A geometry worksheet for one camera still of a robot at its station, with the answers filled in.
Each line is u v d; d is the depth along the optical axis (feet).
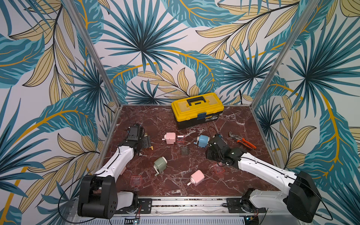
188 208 2.40
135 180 2.66
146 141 2.61
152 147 3.08
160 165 2.63
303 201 1.31
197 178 2.54
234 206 2.40
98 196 1.33
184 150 3.12
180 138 3.30
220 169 2.82
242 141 3.22
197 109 3.15
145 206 2.40
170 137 3.04
